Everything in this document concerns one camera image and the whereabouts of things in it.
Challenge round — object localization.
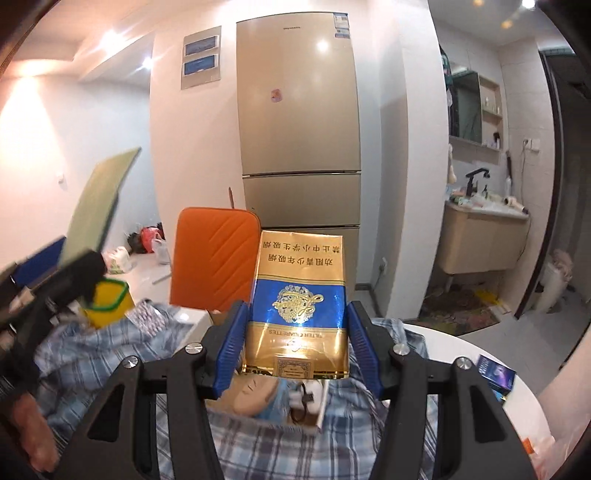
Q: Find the yellow bin with green rim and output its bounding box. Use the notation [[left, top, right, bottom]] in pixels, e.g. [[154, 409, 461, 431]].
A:
[[83, 277, 136, 329]]

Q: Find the gold blue cigarette pack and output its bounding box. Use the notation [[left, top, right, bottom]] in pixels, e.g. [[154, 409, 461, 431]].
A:
[[240, 229, 351, 380]]

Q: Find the orange chair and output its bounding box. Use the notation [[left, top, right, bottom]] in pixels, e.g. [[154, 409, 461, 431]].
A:
[[170, 207, 262, 312]]

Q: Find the blue plaid shirt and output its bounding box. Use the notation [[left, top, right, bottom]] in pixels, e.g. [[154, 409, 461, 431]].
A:
[[28, 302, 439, 480]]

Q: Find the beige refrigerator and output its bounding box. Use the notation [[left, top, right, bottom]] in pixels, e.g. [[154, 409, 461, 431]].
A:
[[235, 14, 362, 296]]

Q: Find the green pouch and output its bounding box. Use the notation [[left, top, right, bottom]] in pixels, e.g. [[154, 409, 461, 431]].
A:
[[60, 147, 141, 266]]

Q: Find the patterned bath mat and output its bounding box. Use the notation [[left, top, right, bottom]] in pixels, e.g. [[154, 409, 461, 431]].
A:
[[422, 286, 513, 335]]

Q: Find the studded silver pouch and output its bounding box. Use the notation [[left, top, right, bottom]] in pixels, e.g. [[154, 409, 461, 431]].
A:
[[124, 300, 169, 337]]

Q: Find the white device with black strap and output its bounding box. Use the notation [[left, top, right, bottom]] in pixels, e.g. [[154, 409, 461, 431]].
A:
[[288, 379, 324, 411]]

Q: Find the black faucet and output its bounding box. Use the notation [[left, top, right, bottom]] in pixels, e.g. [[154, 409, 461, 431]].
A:
[[465, 168, 490, 197]]

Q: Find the pink plastic bag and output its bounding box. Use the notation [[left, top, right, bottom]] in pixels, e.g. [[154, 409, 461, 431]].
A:
[[531, 434, 583, 480]]

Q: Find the blue face mask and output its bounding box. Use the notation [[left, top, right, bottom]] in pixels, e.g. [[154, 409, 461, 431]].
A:
[[252, 378, 301, 423]]

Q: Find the beige sink vanity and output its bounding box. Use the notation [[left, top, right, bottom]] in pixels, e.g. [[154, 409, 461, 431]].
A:
[[436, 198, 531, 278]]

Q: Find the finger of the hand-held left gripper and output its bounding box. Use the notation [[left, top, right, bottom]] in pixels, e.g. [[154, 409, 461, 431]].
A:
[[10, 235, 68, 289], [32, 249, 108, 319]]

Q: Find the person's left hand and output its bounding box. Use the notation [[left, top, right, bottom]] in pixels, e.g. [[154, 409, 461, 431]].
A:
[[9, 392, 60, 474]]

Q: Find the red plastic bag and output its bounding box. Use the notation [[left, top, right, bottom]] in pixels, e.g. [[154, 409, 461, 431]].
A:
[[139, 226, 162, 254]]

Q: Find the cardboard box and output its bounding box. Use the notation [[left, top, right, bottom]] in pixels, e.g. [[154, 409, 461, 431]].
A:
[[205, 305, 331, 435]]

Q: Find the beige pebble-shaped hand warmer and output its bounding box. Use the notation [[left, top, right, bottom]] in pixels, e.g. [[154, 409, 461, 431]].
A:
[[231, 376, 278, 416]]

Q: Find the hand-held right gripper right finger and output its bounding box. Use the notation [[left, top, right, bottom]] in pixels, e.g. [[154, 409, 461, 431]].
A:
[[346, 301, 539, 480]]

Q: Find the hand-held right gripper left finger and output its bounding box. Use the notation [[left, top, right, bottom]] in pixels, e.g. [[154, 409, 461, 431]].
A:
[[55, 300, 252, 480]]

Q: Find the wall electrical panel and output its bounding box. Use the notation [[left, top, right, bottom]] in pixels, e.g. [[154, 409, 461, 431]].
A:
[[179, 25, 222, 90]]

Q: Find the mirror cabinet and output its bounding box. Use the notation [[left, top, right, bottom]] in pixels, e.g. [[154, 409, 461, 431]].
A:
[[450, 71, 504, 151]]

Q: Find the dark door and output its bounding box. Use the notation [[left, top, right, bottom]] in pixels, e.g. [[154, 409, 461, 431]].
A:
[[515, 48, 591, 319]]

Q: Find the dark blue box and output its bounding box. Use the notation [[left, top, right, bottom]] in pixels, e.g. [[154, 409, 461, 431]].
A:
[[475, 354, 517, 400]]

